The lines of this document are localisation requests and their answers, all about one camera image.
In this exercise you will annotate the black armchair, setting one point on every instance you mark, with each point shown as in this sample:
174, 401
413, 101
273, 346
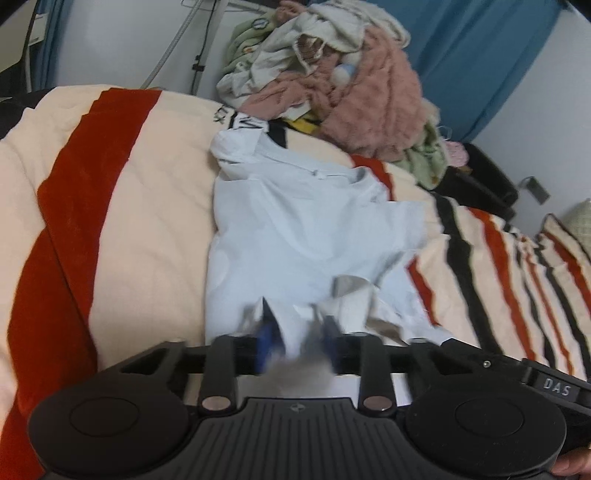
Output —
480, 184

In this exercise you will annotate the striped pillow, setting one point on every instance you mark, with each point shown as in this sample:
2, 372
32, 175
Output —
559, 240

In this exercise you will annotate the blue curtain left side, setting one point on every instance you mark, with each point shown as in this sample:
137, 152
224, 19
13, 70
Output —
44, 56

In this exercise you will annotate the striped red black cream blanket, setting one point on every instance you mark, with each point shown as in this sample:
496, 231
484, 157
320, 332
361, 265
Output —
106, 223

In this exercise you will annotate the blue curtain right side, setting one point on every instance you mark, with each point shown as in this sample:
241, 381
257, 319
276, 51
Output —
471, 55

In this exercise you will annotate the white garment steamer stand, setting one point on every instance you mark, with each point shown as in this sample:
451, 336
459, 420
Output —
183, 61

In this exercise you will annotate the pink fluffy blanket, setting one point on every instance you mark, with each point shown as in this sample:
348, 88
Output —
378, 114

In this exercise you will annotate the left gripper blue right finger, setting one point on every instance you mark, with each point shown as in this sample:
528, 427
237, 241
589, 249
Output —
365, 356

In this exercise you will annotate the cream white garment pile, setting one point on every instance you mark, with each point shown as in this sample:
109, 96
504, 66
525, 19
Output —
294, 37

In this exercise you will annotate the light green patterned blanket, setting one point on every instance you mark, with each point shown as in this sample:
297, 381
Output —
426, 160

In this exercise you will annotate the person's right hand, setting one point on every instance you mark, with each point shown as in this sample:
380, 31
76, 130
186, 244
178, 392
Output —
576, 462

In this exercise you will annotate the white t-shirt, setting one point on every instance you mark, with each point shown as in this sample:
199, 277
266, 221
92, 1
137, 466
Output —
303, 240

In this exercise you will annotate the cream quilted headboard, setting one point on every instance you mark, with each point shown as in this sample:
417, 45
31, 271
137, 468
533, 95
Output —
578, 222

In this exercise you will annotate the blue curtain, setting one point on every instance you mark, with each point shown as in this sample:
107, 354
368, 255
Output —
471, 55
44, 56

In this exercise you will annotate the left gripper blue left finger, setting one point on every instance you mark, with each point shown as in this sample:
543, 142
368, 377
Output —
230, 357

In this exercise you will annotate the black wall power socket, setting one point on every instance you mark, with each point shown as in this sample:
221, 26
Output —
535, 188

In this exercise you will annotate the small pink garment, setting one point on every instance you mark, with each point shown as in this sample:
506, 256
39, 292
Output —
458, 156

